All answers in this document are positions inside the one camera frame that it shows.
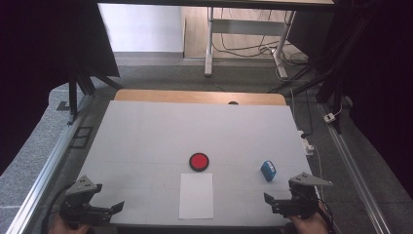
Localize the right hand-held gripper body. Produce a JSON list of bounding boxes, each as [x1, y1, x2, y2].
[[272, 172, 334, 219]]

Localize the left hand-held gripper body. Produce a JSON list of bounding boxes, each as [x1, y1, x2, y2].
[[58, 175, 115, 226]]

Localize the blue stamp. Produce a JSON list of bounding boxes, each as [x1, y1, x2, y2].
[[260, 160, 278, 182]]

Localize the person's right hand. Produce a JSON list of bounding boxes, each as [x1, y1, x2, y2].
[[287, 204, 330, 234]]

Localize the person's left hand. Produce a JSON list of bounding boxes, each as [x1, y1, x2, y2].
[[48, 214, 93, 234]]

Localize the black tape floor marking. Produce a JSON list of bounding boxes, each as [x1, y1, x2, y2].
[[69, 126, 94, 150]]

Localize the white power strip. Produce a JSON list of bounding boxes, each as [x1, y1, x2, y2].
[[296, 129, 316, 157]]

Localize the white paper sheet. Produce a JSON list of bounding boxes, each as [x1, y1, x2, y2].
[[178, 173, 214, 220]]

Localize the round red ink pad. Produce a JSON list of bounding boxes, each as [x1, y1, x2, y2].
[[188, 152, 210, 173]]

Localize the small white adapter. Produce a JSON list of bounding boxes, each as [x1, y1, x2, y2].
[[322, 111, 337, 124]]

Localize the black tripod stand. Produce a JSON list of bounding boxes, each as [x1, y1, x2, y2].
[[56, 62, 125, 127]]

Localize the white table mat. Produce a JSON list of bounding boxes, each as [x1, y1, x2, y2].
[[77, 99, 329, 228]]

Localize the black metal stand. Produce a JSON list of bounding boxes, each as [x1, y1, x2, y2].
[[267, 0, 378, 135]]

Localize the black curtain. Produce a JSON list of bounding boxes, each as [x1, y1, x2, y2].
[[286, 0, 413, 203], [0, 0, 121, 176]]

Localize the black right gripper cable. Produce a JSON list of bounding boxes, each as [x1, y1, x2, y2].
[[319, 198, 336, 234]]

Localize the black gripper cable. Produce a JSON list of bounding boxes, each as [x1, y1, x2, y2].
[[41, 184, 72, 234], [319, 198, 336, 234]]

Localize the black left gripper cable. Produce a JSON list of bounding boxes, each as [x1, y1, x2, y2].
[[41, 184, 72, 234]]

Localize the black floor cables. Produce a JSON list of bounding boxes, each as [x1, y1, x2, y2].
[[211, 8, 310, 67]]

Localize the white metal desk frame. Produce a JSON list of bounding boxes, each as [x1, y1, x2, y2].
[[204, 6, 297, 80]]

